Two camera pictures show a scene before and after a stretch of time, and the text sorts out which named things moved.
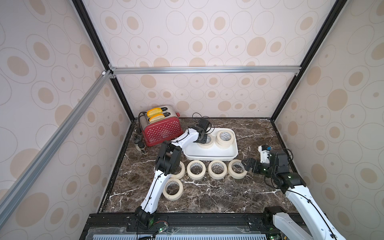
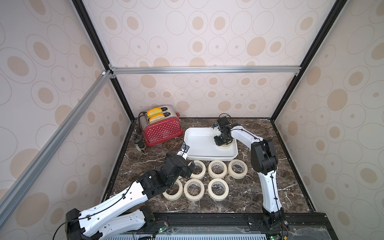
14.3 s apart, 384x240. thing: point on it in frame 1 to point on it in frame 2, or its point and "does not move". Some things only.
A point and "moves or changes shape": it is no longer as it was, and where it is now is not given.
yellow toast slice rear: [154, 112] does not move
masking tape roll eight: [207, 145] to [194, 189]
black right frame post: [336, 9] does not move
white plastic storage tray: [196, 153] does not move
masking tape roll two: [225, 137] moves or changes shape
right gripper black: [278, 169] to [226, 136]
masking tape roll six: [217, 169] does not move
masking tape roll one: [172, 189] does not move
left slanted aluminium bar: [54, 142] does not move
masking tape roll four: [234, 175] does not move
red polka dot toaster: [160, 124] does not move
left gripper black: [203, 139] to [186, 170]
